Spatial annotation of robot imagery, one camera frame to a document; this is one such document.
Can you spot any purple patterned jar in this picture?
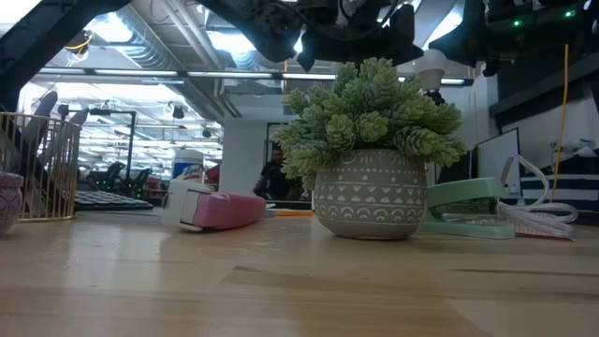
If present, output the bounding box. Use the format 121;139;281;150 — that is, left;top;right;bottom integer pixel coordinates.
0;171;24;238

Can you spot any white board panel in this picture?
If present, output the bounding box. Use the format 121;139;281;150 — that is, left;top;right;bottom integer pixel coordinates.
475;126;522;198

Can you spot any dark pen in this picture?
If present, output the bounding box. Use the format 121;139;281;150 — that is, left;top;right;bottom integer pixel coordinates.
39;108;90;169
21;91;60;169

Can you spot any mint green stapler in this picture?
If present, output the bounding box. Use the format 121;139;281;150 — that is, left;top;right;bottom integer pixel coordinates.
420;176;518;241

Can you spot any green plant in grey pot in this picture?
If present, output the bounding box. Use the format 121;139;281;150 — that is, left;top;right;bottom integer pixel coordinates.
273;56;469;242

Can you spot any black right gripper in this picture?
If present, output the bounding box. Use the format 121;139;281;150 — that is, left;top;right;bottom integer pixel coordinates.
429;0;514;79

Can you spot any black yellow cable reel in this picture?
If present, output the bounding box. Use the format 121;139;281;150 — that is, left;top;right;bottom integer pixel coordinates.
64;30;94;56

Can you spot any person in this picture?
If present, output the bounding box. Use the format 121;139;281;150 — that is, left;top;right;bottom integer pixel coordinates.
254;147;303;202

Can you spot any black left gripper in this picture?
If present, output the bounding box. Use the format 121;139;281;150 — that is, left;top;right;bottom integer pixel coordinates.
297;0;425;71

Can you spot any clear bag with white cord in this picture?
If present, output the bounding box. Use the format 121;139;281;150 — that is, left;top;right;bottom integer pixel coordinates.
496;153;579;242

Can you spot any black calculator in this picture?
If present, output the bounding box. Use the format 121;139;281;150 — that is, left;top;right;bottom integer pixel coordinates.
74;190;154;212

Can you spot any white lightbulb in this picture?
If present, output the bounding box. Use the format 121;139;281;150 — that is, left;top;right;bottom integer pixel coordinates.
413;48;449;93

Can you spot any gold wire pen cup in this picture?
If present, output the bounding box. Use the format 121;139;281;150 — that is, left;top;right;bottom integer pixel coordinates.
0;113;83;224

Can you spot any black white striped box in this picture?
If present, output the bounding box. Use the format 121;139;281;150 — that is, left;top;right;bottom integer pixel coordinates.
520;173;599;208

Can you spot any long ceiling light bar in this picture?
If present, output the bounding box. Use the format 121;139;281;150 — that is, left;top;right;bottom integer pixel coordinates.
37;66;467;88

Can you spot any black stand frame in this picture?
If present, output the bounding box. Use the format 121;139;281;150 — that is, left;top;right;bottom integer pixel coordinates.
88;108;138;186

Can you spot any yellow cable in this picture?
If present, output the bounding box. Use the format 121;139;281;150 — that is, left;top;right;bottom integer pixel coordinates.
550;43;571;203

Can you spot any Lysol wipes canister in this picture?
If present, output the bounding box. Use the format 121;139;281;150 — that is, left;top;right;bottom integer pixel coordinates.
171;149;206;184

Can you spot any pink white handheld device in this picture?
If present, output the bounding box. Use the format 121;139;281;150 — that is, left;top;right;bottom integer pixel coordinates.
160;179;268;234

